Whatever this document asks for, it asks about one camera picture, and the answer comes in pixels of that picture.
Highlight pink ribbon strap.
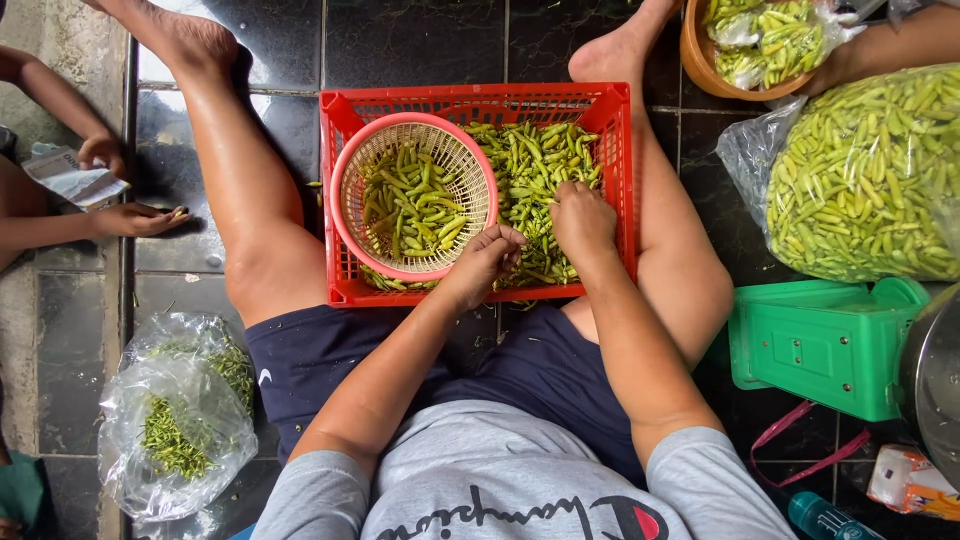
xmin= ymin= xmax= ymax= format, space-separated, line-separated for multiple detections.
xmin=748 ymin=400 xmax=873 ymax=490

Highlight teal water bottle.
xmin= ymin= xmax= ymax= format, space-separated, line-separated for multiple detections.
xmin=787 ymin=490 xmax=886 ymax=540

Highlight person's left hand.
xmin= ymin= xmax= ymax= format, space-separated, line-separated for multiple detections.
xmin=433 ymin=223 xmax=529 ymax=315

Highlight clear bag of chili stems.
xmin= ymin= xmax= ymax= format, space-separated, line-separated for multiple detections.
xmin=97 ymin=312 xmax=259 ymax=525

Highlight orange white snack packet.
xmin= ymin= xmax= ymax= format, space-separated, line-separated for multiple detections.
xmin=867 ymin=444 xmax=960 ymax=523

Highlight heap of green chilies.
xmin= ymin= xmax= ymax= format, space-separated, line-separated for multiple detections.
xmin=358 ymin=120 xmax=606 ymax=294

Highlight green weighing scale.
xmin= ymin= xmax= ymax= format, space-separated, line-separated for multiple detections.
xmin=727 ymin=276 xmax=933 ymax=423

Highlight large clear bag of chilies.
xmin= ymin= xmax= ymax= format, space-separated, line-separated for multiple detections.
xmin=715 ymin=63 xmax=960 ymax=285

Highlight small bags of chilies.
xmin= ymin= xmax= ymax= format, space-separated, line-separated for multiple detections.
xmin=702 ymin=0 xmax=886 ymax=91

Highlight folded paper banknotes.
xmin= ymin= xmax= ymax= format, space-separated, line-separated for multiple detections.
xmin=21 ymin=144 xmax=132 ymax=211

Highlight red plastic crate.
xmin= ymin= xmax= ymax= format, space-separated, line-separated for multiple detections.
xmin=319 ymin=81 xmax=639 ymax=309

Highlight pink plastic sieve basket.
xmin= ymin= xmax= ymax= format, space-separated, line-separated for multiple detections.
xmin=330 ymin=112 xmax=500 ymax=283

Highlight pile of destemmed green chilies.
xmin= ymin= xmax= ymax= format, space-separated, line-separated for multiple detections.
xmin=360 ymin=142 xmax=471 ymax=261

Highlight steel scale pan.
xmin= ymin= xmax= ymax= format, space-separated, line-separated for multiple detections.
xmin=895 ymin=283 xmax=960 ymax=490

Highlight person's right hand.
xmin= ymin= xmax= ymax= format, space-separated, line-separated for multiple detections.
xmin=549 ymin=180 xmax=619 ymax=271

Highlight brown plastic bowl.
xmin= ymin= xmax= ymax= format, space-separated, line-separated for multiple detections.
xmin=679 ymin=0 xmax=820 ymax=103

